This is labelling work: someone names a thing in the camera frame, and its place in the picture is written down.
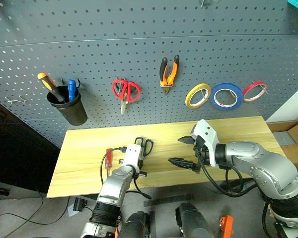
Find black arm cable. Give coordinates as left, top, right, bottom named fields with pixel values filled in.
left=100, top=146, right=127, bottom=184
left=195, top=148, right=258, bottom=198

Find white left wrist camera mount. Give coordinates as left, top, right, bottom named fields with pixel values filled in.
left=118, top=143, right=143, bottom=174

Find red handle screwdriver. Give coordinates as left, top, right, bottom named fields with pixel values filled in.
left=104, top=148, right=114, bottom=179

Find thin black floor cable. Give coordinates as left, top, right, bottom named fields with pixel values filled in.
left=0, top=188, right=73, bottom=238

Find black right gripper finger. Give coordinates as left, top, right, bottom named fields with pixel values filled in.
left=167, top=157, right=199, bottom=172
left=177, top=135, right=196, bottom=146

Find blue tape roll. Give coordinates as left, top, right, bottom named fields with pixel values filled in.
left=210, top=82, right=244, bottom=110

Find red handle scissors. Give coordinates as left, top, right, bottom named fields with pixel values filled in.
left=111, top=78, right=142, bottom=116

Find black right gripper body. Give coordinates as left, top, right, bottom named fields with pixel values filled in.
left=193, top=135, right=211, bottom=174

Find orange black pliers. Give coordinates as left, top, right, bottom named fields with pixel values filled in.
left=159, top=55, right=180, bottom=96

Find orange black handle screwdriver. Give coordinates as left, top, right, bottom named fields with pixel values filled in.
left=37, top=72, right=66, bottom=104

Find dark rounded robot part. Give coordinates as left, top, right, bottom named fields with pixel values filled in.
left=118, top=210, right=155, bottom=238
left=175, top=202, right=216, bottom=238

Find grey metal pegboard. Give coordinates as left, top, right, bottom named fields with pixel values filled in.
left=0, top=0, right=298, bottom=149

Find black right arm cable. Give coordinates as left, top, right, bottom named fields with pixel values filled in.
left=195, top=148, right=258, bottom=198

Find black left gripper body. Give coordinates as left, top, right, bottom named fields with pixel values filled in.
left=138, top=148, right=145, bottom=170

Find yellow tape roll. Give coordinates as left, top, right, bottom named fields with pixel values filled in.
left=184, top=83, right=212, bottom=110

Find silver double wire hook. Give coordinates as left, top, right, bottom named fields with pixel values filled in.
left=5, top=94, right=27, bottom=105

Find dark cabinet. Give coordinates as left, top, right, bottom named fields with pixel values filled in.
left=0, top=96, right=62, bottom=194

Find small black box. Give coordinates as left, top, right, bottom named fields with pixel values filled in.
left=73, top=197, right=88, bottom=212

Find black floor strap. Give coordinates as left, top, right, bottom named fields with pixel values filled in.
left=143, top=193, right=195, bottom=207

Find orange plastic bracket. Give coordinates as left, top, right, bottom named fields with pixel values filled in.
left=219, top=215, right=234, bottom=238

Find red tape roll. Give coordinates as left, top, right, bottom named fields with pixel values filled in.
left=242, top=81, right=268, bottom=103

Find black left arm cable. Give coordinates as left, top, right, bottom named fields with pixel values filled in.
left=100, top=146, right=127, bottom=184

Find brown cardboard box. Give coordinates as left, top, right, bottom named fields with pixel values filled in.
left=266, top=118, right=298, bottom=170

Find black handle scissors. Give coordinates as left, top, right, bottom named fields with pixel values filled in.
left=134, top=137, right=154, bottom=158

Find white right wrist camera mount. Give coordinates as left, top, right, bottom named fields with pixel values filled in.
left=190, top=119, right=221, bottom=168

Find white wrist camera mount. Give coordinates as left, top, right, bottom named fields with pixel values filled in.
left=190, top=119, right=221, bottom=168
left=118, top=143, right=143, bottom=174

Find blue handle screwdriver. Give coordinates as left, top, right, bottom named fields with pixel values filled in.
left=67, top=79, right=77, bottom=103

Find black tool cup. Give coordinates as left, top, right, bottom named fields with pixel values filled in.
left=46, top=85, right=88, bottom=126

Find silver tape peg hook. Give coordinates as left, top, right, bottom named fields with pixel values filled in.
left=252, top=80, right=269, bottom=95

